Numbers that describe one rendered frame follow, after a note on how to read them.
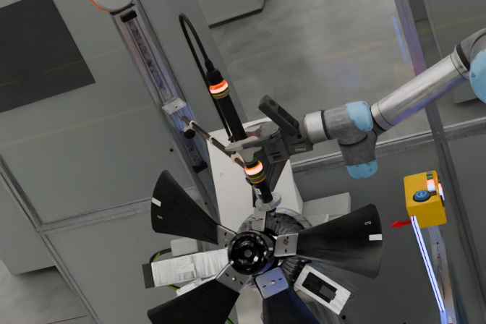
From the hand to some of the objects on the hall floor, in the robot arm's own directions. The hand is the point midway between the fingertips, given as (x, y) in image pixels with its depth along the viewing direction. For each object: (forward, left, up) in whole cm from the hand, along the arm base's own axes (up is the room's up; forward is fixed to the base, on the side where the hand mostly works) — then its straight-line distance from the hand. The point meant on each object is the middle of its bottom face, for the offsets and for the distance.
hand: (230, 140), depth 174 cm
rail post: (-36, -37, -154) cm, 162 cm away
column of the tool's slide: (+42, -61, -152) cm, 169 cm away
